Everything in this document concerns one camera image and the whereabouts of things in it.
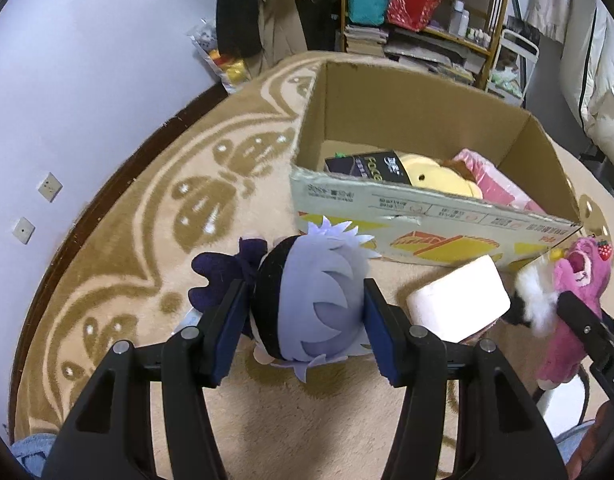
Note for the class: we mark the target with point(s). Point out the pile of magazines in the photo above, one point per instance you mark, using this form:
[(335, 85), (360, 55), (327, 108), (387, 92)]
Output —
[(432, 57)]

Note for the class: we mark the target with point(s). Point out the stack of books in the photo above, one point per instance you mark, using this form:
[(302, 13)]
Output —
[(364, 40)]

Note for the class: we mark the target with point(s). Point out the white trolley cart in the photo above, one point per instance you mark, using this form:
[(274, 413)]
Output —
[(529, 50)]

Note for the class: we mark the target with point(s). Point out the pink packet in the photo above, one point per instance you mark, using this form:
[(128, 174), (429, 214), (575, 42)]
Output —
[(492, 180)]

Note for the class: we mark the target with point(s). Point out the wooden shelf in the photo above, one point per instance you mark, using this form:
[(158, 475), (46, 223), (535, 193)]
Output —
[(497, 35)]

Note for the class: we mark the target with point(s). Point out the tall white bottle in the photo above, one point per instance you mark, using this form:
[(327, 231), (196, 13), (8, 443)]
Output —
[(457, 19)]

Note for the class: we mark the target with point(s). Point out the pink bear plush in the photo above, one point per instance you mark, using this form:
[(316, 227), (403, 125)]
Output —
[(582, 275)]

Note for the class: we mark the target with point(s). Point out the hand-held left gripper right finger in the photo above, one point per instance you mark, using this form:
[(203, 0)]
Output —
[(379, 335)]

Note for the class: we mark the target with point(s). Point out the row of small bottles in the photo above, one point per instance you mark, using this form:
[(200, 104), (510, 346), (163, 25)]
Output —
[(479, 36)]

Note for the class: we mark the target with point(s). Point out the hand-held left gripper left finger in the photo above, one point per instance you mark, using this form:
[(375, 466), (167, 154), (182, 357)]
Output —
[(227, 330)]

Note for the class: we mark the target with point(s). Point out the short white bottle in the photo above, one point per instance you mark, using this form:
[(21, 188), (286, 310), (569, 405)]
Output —
[(465, 24)]

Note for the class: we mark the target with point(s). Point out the red patterned bag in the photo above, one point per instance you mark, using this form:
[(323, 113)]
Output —
[(412, 2)]

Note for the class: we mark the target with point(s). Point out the cardboard box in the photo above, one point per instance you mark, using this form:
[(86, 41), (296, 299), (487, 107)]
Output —
[(437, 240)]

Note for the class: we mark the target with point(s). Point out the yellow dog plush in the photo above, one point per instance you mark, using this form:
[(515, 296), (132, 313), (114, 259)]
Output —
[(432, 172)]

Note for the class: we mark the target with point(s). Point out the grey-haired plush doll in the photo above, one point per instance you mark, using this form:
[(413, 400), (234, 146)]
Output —
[(307, 285)]

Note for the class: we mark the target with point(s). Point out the black and white fluffy plush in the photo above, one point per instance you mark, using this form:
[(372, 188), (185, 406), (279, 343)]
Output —
[(537, 305)]

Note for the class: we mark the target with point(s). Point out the white padded duvet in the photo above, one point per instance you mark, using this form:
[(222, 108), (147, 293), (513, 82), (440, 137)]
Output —
[(607, 110)]

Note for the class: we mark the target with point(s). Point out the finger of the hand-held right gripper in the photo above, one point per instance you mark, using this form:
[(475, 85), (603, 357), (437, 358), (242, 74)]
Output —
[(582, 320)]

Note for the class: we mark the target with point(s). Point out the pale foam block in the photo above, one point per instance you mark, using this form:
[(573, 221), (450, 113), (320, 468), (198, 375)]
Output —
[(457, 300)]

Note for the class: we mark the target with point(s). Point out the black hanging garment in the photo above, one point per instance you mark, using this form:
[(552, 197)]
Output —
[(319, 10)]

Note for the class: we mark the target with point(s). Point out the black tissue packet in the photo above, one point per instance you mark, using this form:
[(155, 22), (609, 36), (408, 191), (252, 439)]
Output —
[(367, 167)]

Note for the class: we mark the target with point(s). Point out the floral curtain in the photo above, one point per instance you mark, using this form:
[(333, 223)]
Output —
[(557, 0)]

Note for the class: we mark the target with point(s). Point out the black hanging coat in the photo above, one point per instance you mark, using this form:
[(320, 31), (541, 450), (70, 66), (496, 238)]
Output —
[(237, 10)]

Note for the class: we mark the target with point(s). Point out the white wall socket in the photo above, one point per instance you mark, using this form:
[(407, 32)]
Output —
[(49, 187), (24, 230)]

